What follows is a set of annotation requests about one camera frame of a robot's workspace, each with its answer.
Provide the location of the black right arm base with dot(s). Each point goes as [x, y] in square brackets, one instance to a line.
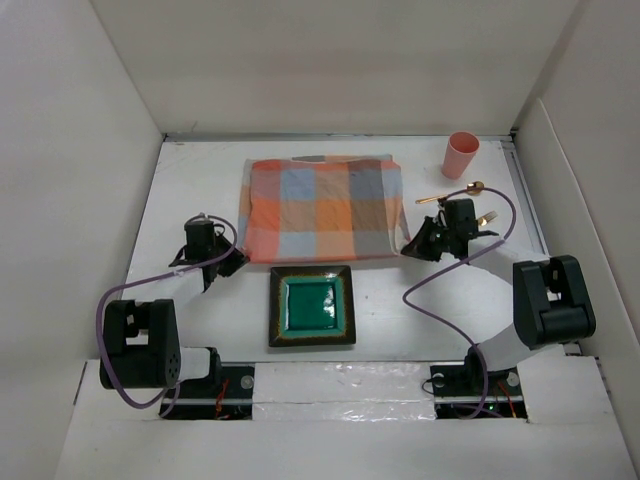
[456, 394]

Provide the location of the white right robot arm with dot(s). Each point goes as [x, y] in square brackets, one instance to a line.
[550, 299]

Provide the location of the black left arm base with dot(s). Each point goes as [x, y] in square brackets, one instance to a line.
[227, 399]

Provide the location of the green square ceramic plate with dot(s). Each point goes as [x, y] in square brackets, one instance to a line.
[311, 306]

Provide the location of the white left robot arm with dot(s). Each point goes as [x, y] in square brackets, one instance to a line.
[136, 323]

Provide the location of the checkered orange blue cloth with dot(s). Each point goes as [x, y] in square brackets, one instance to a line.
[322, 208]

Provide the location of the gold spoon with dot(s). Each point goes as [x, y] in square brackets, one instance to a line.
[472, 189]

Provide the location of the pink plastic cup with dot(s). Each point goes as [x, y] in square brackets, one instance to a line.
[460, 151]

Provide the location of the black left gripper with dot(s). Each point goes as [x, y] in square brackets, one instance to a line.
[235, 260]

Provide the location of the gold fork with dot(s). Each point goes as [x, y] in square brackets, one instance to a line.
[487, 218]

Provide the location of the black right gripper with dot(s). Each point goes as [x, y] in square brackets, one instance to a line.
[419, 247]

